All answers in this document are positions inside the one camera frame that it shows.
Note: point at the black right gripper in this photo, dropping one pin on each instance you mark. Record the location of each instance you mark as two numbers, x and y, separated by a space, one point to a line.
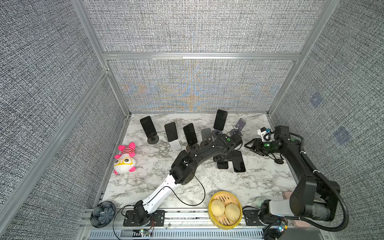
256 145

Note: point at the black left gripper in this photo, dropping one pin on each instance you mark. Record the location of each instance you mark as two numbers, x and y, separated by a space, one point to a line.
229 158

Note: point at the black phone with purple edge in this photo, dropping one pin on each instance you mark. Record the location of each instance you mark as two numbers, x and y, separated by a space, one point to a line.
223 165

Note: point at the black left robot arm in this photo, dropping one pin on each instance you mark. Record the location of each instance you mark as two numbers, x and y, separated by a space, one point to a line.
184 167

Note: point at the right arm mounting base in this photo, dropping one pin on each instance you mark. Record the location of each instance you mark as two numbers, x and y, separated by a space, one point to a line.
253 219

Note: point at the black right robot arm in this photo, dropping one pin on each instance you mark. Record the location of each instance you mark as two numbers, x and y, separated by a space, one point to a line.
315 197

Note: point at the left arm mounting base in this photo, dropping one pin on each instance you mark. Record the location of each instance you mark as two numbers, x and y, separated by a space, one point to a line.
139 217

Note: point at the purple right phone stand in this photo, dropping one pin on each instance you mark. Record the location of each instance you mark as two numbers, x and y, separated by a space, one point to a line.
238 127

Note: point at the wooden base grey plate stand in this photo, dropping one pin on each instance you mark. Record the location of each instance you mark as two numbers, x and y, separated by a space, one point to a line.
206 137

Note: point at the purple round phone stand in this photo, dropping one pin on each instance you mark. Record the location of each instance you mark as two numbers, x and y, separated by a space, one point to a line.
216 133

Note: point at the wooden base phone stand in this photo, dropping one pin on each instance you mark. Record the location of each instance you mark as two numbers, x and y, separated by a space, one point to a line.
192 149

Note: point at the black phone on wooden stand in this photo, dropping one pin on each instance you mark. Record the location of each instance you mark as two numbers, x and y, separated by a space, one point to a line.
190 134

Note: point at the white folding phone stand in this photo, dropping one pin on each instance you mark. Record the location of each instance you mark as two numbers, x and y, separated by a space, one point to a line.
175 145

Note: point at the pink phone case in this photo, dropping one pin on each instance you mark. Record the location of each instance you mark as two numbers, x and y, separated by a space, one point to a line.
286 195

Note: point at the dark grey round phone stand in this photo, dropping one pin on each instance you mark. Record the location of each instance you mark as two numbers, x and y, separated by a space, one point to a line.
153 140

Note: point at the left steamed bun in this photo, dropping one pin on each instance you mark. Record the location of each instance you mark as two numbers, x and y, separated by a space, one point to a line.
217 208

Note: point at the steamed bun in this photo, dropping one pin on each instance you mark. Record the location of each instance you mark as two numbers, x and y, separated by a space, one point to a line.
232 212
217 208

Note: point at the yellow bamboo steamer basket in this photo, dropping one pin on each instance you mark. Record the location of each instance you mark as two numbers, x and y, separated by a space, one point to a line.
222 222

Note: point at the right steamed bun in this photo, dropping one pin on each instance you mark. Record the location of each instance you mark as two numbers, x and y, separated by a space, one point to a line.
232 212

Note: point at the pink striped plush toy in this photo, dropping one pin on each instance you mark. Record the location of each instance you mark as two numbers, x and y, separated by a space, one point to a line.
125 161

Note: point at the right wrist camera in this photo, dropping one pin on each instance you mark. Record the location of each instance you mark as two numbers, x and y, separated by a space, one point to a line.
265 134

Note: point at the aluminium front rail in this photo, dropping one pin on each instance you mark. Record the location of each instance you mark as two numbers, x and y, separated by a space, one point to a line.
179 224

